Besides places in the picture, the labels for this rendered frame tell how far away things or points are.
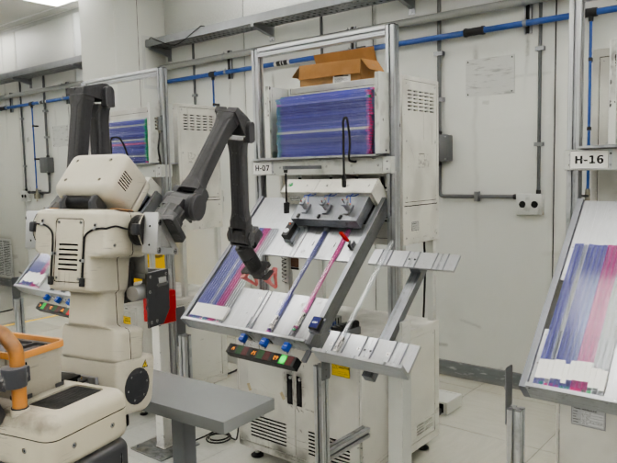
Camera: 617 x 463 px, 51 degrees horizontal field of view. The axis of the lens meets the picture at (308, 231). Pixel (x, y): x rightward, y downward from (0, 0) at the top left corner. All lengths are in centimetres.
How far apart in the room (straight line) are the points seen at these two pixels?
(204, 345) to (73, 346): 202
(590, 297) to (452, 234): 218
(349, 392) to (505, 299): 165
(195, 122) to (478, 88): 169
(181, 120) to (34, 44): 429
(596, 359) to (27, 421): 143
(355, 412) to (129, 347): 110
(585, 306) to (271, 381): 145
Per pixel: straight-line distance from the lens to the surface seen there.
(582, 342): 197
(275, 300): 253
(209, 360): 398
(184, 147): 373
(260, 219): 295
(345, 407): 269
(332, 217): 261
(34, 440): 156
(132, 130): 372
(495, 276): 405
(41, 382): 170
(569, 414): 226
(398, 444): 234
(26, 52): 801
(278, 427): 297
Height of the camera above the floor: 133
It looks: 5 degrees down
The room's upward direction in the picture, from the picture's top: 1 degrees counter-clockwise
